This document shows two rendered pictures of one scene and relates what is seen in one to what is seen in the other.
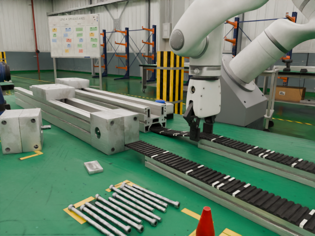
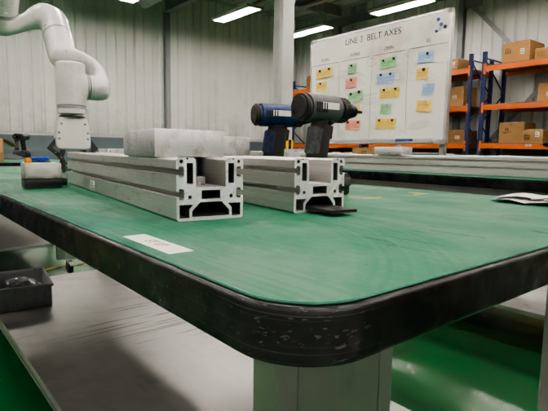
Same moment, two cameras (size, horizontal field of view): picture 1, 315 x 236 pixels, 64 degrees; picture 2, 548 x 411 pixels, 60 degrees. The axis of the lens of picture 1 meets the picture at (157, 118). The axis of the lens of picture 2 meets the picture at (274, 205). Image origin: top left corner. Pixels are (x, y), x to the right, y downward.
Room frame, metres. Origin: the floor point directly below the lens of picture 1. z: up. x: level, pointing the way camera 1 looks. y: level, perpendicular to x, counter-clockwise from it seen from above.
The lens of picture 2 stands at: (2.05, 0.73, 0.88)
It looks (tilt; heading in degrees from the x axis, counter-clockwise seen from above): 7 degrees down; 189
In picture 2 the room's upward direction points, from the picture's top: 1 degrees clockwise
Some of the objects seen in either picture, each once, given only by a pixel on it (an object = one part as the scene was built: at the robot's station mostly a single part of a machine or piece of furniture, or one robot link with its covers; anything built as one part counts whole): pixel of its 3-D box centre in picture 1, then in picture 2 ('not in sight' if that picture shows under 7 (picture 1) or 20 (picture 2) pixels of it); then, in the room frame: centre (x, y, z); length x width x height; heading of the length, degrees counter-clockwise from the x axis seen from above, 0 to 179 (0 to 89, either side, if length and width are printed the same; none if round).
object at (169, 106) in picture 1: (158, 110); (45, 174); (0.99, 0.00, 0.81); 0.10 x 0.08 x 0.06; 132
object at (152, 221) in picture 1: (131, 210); not in sight; (0.36, 0.04, 0.78); 0.11 x 0.01 x 0.01; 50
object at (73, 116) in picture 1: (54, 106); (211, 173); (0.99, 0.42, 0.82); 0.80 x 0.10 x 0.09; 42
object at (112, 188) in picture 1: (130, 197); not in sight; (0.40, 0.05, 0.78); 0.11 x 0.01 x 0.01; 50
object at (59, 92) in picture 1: (53, 94); (211, 152); (0.99, 0.42, 0.87); 0.16 x 0.11 x 0.07; 42
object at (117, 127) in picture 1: (118, 129); not in sight; (0.67, 0.11, 0.83); 0.12 x 0.09 x 0.10; 132
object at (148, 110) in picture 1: (96, 101); (128, 174); (1.12, 0.27, 0.82); 0.80 x 0.10 x 0.09; 42
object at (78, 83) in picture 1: (72, 85); (171, 152); (1.31, 0.44, 0.87); 0.16 x 0.11 x 0.07; 42
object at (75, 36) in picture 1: (75, 56); not in sight; (6.47, 2.06, 0.97); 1.51 x 0.50 x 1.95; 69
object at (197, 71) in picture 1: (204, 71); (72, 111); (0.68, -0.12, 0.99); 0.09 x 0.08 x 0.03; 132
